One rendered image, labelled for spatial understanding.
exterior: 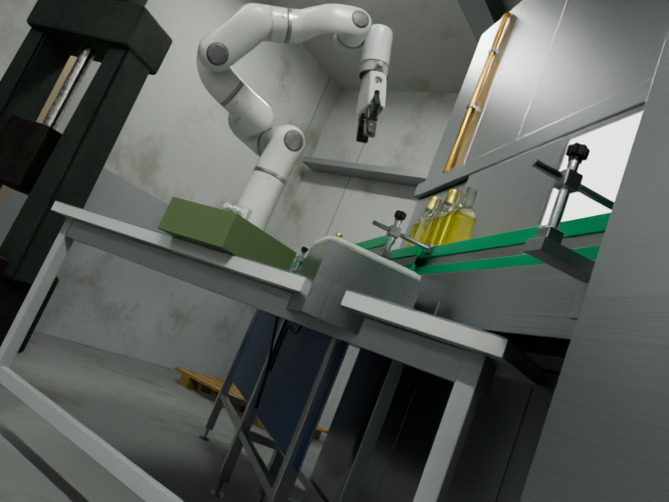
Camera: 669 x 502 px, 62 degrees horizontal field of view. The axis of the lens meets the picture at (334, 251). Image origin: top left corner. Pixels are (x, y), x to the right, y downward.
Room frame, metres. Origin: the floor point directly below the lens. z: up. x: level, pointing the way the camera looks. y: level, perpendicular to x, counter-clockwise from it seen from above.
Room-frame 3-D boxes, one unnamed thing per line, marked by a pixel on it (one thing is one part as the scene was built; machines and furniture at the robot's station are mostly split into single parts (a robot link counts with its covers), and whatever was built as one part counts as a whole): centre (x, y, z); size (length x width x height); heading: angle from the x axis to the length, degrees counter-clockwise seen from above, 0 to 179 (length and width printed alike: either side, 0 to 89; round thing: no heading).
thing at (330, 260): (1.23, -0.10, 0.79); 0.27 x 0.17 x 0.08; 103
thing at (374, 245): (2.24, 0.07, 0.93); 1.75 x 0.01 x 0.08; 13
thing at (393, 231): (1.36, -0.14, 0.95); 0.17 x 0.03 x 0.12; 103
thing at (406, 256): (2.25, 0.00, 0.93); 1.75 x 0.01 x 0.08; 13
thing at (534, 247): (0.73, -0.29, 0.90); 0.17 x 0.05 x 0.23; 103
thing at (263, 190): (1.47, 0.25, 0.92); 0.16 x 0.13 x 0.15; 148
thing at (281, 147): (1.49, 0.24, 1.07); 0.13 x 0.10 x 0.16; 29
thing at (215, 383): (4.60, 0.14, 0.05); 1.15 x 0.79 x 0.10; 52
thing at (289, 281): (2.01, -0.16, 0.73); 1.58 x 1.52 x 0.04; 52
